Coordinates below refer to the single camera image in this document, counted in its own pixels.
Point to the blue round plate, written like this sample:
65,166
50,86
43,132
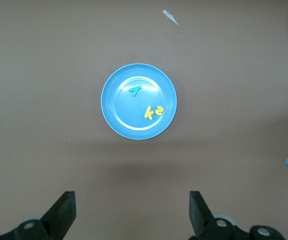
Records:
131,120

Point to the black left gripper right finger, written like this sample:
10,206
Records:
203,220

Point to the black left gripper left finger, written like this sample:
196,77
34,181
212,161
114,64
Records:
59,217

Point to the clear tape scrap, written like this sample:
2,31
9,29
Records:
170,16

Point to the teal foam letter y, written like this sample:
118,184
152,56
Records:
134,90

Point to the yellow foam letter k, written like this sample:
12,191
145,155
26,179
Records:
148,113

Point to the yellow foam letter s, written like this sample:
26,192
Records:
159,111

